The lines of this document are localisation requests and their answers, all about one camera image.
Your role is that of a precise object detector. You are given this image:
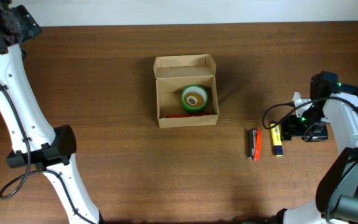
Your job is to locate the small yellow tape roll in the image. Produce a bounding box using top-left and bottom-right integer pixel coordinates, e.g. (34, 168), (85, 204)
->
(184, 92), (206, 108)

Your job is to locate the yellow blue highlighter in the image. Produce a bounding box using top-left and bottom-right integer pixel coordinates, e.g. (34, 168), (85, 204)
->
(270, 121), (283, 157)

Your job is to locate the cardboard box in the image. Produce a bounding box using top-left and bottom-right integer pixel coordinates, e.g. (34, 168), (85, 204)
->
(154, 54), (219, 128)

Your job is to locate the orange utility knife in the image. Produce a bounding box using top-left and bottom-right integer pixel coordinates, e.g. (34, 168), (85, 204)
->
(166, 112), (209, 118)

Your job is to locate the black orange stapler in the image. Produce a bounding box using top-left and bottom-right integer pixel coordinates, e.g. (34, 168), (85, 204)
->
(248, 129), (262, 161)

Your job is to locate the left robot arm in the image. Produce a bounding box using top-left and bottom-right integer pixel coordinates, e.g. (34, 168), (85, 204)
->
(0, 1), (104, 223)

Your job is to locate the green tape roll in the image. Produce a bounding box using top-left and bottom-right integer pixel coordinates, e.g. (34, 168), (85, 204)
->
(181, 85), (209, 114)

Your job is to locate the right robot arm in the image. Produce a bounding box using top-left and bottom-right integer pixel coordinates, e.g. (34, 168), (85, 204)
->
(273, 72), (358, 223)

